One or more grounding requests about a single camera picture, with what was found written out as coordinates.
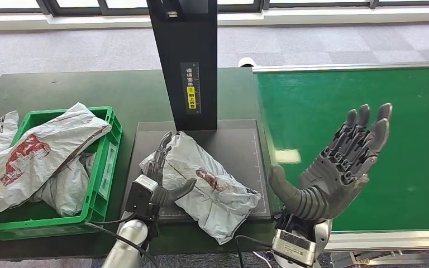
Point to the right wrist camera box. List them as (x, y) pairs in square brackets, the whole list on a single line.
[(294, 248)]

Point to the black scanner base plate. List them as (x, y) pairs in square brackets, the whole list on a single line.
[(236, 148)]

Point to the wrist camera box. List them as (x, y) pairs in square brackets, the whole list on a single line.
[(294, 248), (140, 194)]

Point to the white round object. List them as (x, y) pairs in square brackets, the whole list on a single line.
[(246, 62)]

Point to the aluminium conveyor frame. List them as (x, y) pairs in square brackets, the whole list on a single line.
[(403, 240)]

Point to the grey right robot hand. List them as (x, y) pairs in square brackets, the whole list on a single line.
[(329, 185)]

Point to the plain grey parcel bag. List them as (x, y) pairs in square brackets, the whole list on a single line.
[(66, 188)]

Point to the grey parcel bag red print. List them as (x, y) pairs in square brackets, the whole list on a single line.
[(33, 155)]

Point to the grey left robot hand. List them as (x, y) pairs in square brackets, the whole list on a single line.
[(159, 166)]

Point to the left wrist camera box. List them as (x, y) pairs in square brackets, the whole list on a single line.
[(140, 194)]

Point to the dark window frame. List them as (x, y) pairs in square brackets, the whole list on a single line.
[(85, 10)]

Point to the green plastic crate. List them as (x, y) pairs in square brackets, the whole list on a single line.
[(105, 170)]

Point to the black yellow ruler label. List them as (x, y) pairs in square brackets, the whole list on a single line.
[(190, 88)]

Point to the green conveyor belt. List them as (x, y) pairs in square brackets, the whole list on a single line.
[(310, 100)]

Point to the grey parcel red stain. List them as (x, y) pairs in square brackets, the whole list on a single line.
[(207, 185)]

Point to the black scanner column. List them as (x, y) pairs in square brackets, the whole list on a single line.
[(183, 40)]

